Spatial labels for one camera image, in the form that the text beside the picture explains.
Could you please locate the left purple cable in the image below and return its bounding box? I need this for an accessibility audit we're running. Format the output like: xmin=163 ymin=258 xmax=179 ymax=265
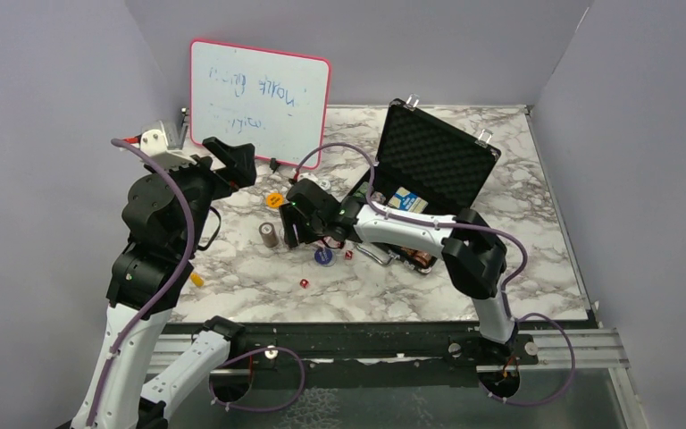
xmin=85 ymin=138 xmax=197 ymax=427

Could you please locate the brown chip stack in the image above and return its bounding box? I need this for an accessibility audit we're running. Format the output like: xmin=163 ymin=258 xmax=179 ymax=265
xmin=258 ymin=222 xmax=280 ymax=248

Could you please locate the orange dealer button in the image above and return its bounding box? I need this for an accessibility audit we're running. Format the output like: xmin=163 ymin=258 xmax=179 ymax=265
xmin=265 ymin=192 xmax=285 ymax=209

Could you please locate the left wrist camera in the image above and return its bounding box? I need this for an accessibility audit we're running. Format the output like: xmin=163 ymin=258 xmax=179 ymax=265
xmin=139 ymin=121 xmax=196 ymax=170

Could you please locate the black poker case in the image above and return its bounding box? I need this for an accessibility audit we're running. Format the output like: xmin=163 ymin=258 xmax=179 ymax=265
xmin=348 ymin=97 xmax=502 ymax=275

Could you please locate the blue dealer button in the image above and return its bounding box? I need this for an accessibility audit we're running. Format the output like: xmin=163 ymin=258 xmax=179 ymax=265
xmin=314 ymin=248 xmax=336 ymax=267

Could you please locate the yellow small object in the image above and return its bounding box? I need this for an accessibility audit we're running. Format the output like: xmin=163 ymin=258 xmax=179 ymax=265
xmin=190 ymin=273 xmax=205 ymax=288

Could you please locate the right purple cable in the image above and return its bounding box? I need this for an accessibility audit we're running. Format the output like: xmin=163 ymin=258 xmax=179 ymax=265
xmin=291 ymin=141 xmax=577 ymax=408

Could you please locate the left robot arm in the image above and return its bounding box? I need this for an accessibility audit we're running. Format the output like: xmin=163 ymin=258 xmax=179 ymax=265
xmin=67 ymin=138 xmax=256 ymax=428

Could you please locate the purple cable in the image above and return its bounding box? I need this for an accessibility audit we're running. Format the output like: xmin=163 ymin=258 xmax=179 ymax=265
xmin=291 ymin=141 xmax=577 ymax=408
xmin=85 ymin=138 xmax=197 ymax=427

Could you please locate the black mounting rail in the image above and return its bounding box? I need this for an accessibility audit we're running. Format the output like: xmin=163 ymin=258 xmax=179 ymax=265
xmin=159 ymin=319 xmax=598 ymax=392

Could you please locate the pink framed whiteboard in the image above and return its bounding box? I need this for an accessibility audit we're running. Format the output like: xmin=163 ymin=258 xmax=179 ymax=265
xmin=189 ymin=39 xmax=331 ymax=169

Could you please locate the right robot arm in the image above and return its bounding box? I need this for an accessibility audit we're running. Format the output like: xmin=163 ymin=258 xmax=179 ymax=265
xmin=280 ymin=179 xmax=517 ymax=364

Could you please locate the blue white card deck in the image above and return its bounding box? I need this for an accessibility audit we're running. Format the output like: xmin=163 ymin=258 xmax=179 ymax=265
xmin=388 ymin=187 xmax=428 ymax=214

